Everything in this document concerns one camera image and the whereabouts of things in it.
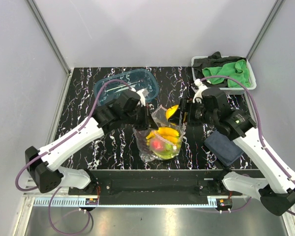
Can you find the white plastic basket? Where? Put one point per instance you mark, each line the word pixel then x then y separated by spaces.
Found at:
pixel 238 90

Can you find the green white fake leek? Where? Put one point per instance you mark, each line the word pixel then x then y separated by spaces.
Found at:
pixel 168 152

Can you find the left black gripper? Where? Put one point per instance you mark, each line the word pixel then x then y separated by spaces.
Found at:
pixel 148 123

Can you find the folded blue cloth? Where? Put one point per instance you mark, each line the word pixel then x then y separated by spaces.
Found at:
pixel 226 151

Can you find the yellow fake banana bunch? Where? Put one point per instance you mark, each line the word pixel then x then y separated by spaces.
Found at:
pixel 167 133

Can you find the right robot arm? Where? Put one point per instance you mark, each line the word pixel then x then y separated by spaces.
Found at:
pixel 276 191

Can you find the dark grey cloth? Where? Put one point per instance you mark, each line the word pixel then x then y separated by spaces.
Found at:
pixel 213 60

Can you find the red fake peach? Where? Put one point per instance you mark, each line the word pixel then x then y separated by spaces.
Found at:
pixel 157 145

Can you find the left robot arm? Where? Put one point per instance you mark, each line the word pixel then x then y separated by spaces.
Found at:
pixel 45 164

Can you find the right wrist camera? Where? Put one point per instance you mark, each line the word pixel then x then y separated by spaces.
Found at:
pixel 198 87

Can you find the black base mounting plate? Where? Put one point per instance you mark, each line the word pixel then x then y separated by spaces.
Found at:
pixel 154 187

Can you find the clear zip top bag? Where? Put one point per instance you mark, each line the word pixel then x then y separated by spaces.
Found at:
pixel 164 143

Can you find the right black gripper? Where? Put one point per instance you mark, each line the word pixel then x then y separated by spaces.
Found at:
pixel 188 105

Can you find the aluminium rail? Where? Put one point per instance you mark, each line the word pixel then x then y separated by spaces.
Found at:
pixel 63 199

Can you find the blue plastic container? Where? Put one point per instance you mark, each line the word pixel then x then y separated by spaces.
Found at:
pixel 137 79

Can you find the green cloth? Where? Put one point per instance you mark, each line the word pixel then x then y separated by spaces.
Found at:
pixel 237 70

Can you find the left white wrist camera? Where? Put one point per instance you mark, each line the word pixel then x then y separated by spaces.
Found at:
pixel 143 93

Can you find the purple fake grapes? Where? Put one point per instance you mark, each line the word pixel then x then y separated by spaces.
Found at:
pixel 142 142

